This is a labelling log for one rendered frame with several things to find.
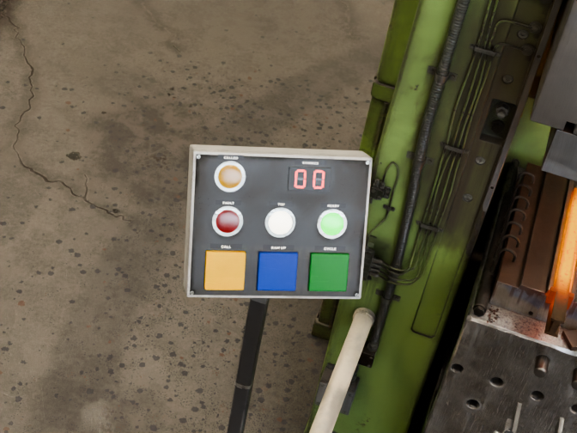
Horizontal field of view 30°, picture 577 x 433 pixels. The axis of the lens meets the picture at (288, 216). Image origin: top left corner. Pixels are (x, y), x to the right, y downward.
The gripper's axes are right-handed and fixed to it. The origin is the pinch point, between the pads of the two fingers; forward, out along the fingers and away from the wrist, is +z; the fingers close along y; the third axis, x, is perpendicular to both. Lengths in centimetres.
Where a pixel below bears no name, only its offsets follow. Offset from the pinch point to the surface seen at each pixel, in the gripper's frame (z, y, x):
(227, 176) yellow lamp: 19, -66, 16
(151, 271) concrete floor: 98, -109, -100
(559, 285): 36.5, -0.8, 0.7
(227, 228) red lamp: 15, -64, 8
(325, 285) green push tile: 17.6, -43.7, -1.1
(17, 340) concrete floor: 55, -132, -100
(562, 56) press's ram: 35, -16, 51
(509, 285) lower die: 35.2, -9.9, -2.2
